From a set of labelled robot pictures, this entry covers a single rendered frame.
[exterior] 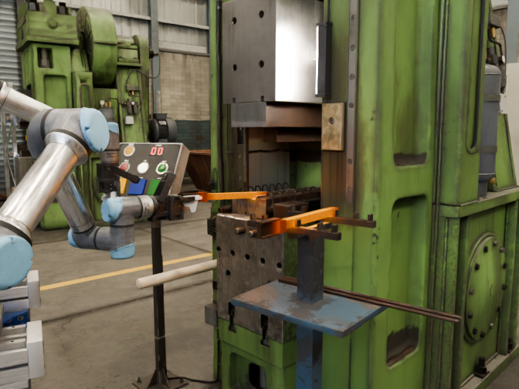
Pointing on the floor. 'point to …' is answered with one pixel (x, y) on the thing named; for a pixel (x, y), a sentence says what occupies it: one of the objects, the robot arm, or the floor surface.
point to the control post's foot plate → (161, 380)
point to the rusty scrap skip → (200, 169)
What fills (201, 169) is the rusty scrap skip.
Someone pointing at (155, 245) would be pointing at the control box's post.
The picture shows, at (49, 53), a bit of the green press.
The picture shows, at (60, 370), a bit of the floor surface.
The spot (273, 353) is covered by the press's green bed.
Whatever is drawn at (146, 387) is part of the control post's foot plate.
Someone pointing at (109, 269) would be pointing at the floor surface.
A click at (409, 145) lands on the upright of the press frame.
